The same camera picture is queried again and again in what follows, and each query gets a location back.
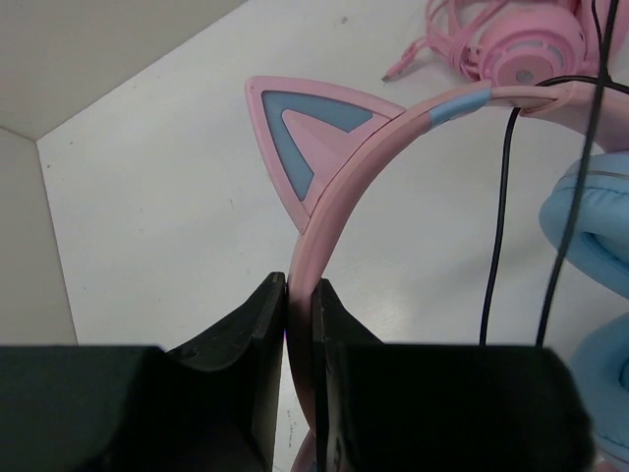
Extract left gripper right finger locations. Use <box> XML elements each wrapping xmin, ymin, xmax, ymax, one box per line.
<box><xmin>311</xmin><ymin>278</ymin><xmax>380</xmax><ymax>471</ymax></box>

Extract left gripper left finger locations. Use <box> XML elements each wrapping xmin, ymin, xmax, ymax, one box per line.
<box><xmin>167</xmin><ymin>272</ymin><xmax>286</xmax><ymax>471</ymax></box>

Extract blue pink cat-ear headphones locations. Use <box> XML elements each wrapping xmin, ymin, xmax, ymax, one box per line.
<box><xmin>243</xmin><ymin>74</ymin><xmax>629</xmax><ymax>472</ymax></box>

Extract thin black headphone cable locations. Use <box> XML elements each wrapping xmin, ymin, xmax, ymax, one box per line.
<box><xmin>478</xmin><ymin>0</ymin><xmax>629</xmax><ymax>347</ymax></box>

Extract pink wired headphones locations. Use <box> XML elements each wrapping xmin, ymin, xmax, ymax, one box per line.
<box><xmin>382</xmin><ymin>1</ymin><xmax>611</xmax><ymax>87</ymax></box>

